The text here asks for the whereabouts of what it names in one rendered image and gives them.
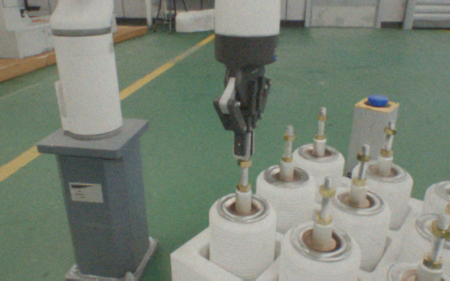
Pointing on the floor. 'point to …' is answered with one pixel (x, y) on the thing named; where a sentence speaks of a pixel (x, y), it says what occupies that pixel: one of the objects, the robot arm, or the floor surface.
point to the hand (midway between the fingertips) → (244, 143)
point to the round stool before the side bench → (169, 16)
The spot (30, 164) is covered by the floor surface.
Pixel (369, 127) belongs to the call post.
